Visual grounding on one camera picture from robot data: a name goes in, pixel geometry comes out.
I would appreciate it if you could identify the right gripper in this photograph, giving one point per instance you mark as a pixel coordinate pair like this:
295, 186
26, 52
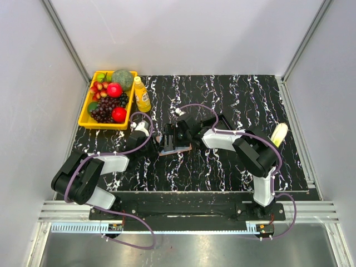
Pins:
170, 130

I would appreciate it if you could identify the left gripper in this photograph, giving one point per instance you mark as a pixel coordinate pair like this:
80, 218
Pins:
154, 147

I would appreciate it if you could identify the pink leather card holder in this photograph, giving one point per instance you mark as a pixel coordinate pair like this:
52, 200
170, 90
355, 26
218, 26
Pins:
178, 147

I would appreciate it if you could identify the black card box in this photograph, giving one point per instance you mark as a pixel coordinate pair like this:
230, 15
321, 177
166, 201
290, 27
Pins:
222, 123

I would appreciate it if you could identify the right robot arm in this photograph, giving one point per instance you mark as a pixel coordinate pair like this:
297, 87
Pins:
258, 152

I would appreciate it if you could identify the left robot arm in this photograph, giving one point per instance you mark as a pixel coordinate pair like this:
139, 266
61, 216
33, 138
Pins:
78, 177

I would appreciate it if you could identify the yellow juice bottle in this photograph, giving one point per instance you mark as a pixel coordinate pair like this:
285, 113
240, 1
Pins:
141, 95

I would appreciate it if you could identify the red pomegranate lower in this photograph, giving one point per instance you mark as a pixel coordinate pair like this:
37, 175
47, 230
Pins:
119, 114

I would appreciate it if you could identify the red pomegranate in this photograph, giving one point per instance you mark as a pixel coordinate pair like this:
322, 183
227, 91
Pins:
119, 114
114, 90

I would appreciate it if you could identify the small black grape bunch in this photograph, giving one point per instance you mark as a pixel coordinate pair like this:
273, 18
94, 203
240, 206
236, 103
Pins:
123, 100

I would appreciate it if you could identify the dark purple grape bunch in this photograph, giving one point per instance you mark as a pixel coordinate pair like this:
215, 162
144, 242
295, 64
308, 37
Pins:
103, 112

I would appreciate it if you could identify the red pomegranate upper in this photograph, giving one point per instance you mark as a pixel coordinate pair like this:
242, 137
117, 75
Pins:
114, 90

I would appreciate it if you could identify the green melon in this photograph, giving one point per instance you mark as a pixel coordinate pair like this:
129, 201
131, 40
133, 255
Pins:
124, 78

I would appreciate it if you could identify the yellow plastic tray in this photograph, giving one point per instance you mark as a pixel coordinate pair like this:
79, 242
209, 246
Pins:
86, 121

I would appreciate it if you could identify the small red fruit bunch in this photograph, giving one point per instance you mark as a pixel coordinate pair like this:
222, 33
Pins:
98, 90

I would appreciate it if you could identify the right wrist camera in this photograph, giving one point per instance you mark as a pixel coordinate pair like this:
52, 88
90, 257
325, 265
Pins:
179, 112

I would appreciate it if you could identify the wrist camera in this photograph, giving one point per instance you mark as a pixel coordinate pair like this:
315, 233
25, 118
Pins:
142, 126
179, 112

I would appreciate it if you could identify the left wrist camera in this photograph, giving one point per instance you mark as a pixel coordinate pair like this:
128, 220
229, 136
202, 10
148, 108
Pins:
142, 126

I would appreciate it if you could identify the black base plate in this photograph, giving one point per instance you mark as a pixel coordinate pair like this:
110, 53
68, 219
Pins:
197, 211

